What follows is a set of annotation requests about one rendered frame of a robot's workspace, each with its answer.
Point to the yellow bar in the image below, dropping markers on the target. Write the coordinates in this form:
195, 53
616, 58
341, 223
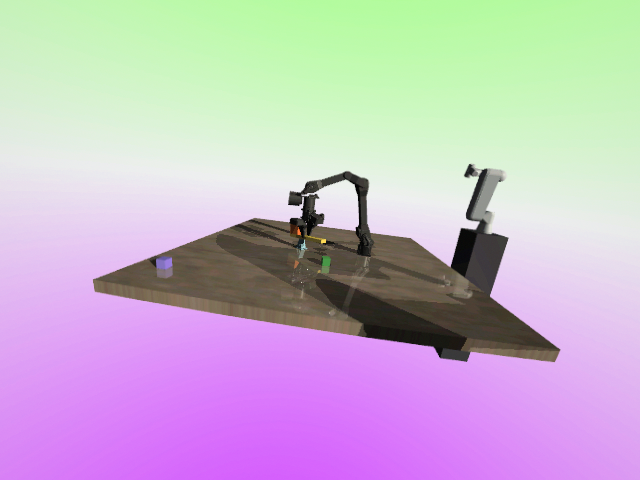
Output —
295, 232

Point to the small purple cube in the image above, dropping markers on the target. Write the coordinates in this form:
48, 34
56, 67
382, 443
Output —
163, 262

